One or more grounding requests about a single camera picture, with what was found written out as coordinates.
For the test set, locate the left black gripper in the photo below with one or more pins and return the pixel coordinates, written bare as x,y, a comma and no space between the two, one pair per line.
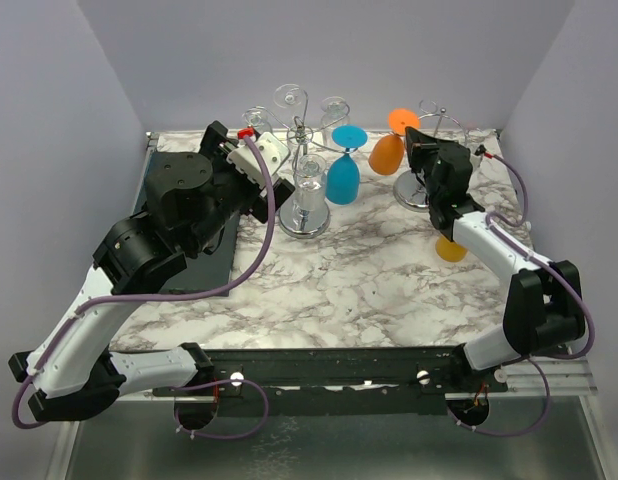
257,204

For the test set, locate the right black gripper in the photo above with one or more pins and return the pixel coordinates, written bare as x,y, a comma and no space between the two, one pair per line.
420,146

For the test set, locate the orange plastic wine glass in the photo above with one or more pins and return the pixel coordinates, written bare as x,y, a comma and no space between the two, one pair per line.
388,152

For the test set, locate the clear wine glass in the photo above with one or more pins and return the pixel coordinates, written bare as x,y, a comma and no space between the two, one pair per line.
335,114
309,203
293,100
258,119

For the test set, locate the blue plastic wine glass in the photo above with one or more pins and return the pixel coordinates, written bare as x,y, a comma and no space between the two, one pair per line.
343,177

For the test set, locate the yellow plastic wine glass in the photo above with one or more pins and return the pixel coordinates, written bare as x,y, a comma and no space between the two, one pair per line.
450,251

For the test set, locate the chrome swirl wine glass rack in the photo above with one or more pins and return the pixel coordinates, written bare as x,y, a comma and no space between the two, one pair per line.
289,224

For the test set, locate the dark grey box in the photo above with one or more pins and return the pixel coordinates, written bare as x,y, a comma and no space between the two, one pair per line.
212,268

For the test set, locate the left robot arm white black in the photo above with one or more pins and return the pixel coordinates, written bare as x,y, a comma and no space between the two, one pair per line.
71,376

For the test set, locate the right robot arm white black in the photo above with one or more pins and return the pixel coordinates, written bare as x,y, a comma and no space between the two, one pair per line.
544,307

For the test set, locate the chrome spiral wire rack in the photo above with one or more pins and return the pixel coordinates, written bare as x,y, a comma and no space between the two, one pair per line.
409,189

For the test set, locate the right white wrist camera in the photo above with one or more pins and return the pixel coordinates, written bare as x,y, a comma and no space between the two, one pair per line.
479,154

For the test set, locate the aluminium mounting rail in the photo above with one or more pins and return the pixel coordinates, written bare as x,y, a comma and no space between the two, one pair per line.
549,375

